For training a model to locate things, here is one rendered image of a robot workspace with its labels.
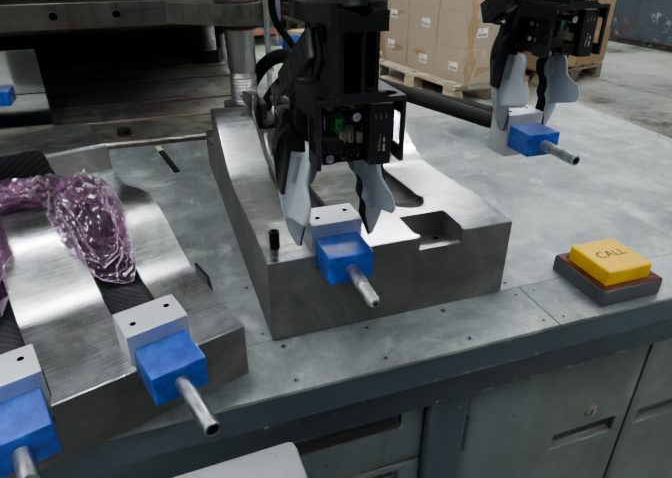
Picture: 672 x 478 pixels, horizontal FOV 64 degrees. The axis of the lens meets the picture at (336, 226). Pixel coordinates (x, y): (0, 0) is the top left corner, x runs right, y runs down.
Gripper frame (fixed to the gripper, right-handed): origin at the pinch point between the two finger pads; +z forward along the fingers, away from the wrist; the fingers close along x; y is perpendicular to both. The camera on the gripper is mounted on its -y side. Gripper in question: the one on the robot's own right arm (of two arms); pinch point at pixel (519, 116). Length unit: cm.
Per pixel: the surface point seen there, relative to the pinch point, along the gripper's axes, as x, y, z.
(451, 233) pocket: -15.7, 12.0, 7.8
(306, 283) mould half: -32.4, 14.4, 9.0
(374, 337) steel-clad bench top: -26.3, 17.0, 15.1
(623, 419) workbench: 16.3, 14.8, 44.3
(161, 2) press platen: -39, -67, -9
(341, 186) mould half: -23.6, -0.8, 6.6
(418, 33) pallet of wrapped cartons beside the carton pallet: 174, -369, 50
